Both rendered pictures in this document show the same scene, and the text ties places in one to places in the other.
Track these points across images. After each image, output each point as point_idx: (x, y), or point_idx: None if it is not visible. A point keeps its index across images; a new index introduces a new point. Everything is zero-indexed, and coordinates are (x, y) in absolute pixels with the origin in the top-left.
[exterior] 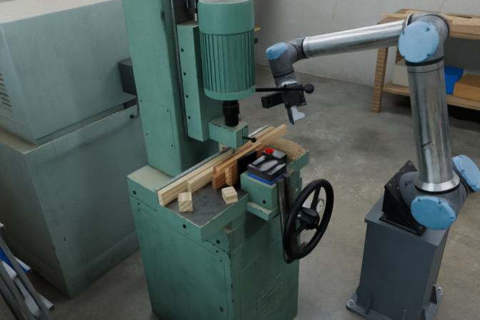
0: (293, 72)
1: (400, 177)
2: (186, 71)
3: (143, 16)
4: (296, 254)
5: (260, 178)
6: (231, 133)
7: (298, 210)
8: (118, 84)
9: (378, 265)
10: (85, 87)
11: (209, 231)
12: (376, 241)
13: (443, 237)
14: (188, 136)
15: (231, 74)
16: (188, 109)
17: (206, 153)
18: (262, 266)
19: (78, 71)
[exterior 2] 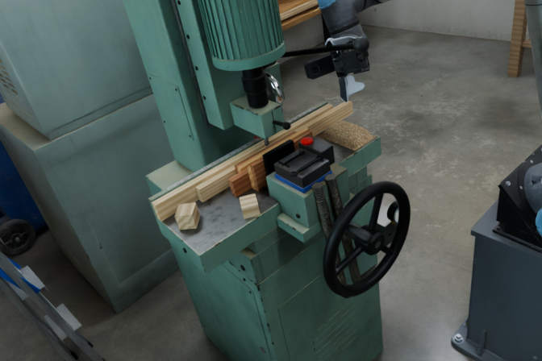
0: (358, 24)
1: (526, 171)
2: (189, 33)
3: None
4: (347, 291)
5: (289, 182)
6: (256, 117)
7: (343, 230)
8: None
9: (494, 293)
10: (103, 65)
11: (216, 259)
12: (489, 262)
13: None
14: (208, 123)
15: (238, 31)
16: (202, 86)
17: (242, 143)
18: (316, 296)
19: (91, 45)
